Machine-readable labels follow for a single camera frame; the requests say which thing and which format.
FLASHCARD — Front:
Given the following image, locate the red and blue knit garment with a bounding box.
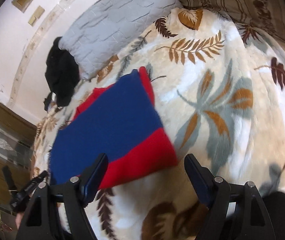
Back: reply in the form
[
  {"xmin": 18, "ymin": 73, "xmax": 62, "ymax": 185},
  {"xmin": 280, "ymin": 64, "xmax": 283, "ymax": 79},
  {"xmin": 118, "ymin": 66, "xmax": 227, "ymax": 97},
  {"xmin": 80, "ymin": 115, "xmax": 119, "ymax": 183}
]
[{"xmin": 49, "ymin": 67, "xmax": 178, "ymax": 189}]

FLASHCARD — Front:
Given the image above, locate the black clothing pile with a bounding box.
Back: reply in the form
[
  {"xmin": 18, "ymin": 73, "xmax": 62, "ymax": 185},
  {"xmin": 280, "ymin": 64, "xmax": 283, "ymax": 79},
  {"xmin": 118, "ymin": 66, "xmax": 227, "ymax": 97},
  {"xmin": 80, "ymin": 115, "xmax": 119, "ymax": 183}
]
[{"xmin": 44, "ymin": 37, "xmax": 80, "ymax": 111}]

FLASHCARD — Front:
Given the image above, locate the wooden cabinet with glass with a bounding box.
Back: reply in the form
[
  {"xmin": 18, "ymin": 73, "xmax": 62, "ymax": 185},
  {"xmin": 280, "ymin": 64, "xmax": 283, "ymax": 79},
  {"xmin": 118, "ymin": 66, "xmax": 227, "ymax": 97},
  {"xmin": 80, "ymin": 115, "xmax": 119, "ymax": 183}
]
[{"xmin": 0, "ymin": 104, "xmax": 35, "ymax": 239}]

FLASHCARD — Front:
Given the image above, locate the cream leaf-print fleece blanket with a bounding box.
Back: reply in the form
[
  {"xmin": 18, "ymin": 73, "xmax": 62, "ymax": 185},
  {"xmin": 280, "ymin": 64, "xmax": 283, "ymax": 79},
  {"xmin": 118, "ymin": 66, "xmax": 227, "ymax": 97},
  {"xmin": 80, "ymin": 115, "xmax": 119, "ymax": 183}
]
[{"xmin": 32, "ymin": 9, "xmax": 285, "ymax": 239}]

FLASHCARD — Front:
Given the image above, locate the light grey quilted pillow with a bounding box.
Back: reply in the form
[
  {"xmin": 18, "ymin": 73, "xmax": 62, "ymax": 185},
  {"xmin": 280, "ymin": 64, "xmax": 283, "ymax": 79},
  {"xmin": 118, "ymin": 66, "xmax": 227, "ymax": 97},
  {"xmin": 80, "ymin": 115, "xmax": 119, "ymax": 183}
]
[{"xmin": 59, "ymin": 0, "xmax": 182, "ymax": 80}]

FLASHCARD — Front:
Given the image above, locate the small gold wall plate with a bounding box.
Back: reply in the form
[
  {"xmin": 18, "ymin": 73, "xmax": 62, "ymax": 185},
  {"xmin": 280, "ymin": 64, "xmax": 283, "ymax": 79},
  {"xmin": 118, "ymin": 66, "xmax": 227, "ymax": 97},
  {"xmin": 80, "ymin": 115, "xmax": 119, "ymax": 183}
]
[{"xmin": 28, "ymin": 6, "xmax": 45, "ymax": 27}]

